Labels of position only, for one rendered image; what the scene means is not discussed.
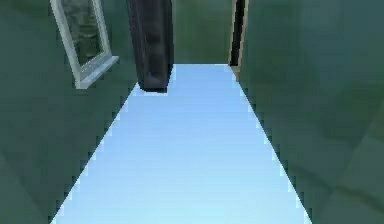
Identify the tan framed dark doorway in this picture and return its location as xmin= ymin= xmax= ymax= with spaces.
xmin=227 ymin=0 xmax=250 ymax=74

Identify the white framed window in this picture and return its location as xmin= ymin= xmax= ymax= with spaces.
xmin=49 ymin=0 xmax=120 ymax=90

